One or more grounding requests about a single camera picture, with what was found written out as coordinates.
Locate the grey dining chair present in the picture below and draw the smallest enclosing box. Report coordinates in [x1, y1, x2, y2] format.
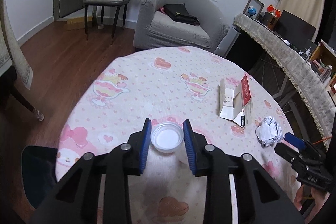
[83, 0, 130, 39]

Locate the beige fringed sideboard runner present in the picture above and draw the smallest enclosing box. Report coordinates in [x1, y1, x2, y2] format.
[233, 14, 335, 148]

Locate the dark wooden table leg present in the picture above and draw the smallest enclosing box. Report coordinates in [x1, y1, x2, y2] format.
[11, 87, 45, 122]

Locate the black handbag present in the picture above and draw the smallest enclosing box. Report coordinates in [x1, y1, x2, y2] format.
[163, 3, 200, 26]

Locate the beige patterned tablecloth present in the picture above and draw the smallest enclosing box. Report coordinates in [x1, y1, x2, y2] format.
[0, 0, 33, 90]

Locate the white plastic lid cup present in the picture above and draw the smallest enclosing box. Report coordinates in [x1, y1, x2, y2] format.
[150, 122, 184, 153]

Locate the dark teal trash bin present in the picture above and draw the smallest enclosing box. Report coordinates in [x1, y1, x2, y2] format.
[21, 145, 58, 209]

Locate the crumpled foil paper ball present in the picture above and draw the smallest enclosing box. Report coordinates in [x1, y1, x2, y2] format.
[255, 116, 284, 147]

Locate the pink cartoon round tablecloth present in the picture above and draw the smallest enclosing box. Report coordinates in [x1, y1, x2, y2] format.
[56, 47, 299, 223]

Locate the black monitor screen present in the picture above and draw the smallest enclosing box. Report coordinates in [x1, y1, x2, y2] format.
[273, 10, 316, 46]

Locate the person's right hand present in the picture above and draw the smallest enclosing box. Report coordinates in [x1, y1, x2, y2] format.
[293, 185, 330, 223]

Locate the framed globe picture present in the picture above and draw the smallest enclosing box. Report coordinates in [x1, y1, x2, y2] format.
[243, 0, 264, 19]

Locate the opened red white carton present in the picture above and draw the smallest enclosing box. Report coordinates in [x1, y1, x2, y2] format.
[219, 75, 253, 128]

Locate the grey fabric armchair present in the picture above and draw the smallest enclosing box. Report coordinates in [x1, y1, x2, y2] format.
[133, 0, 230, 53]

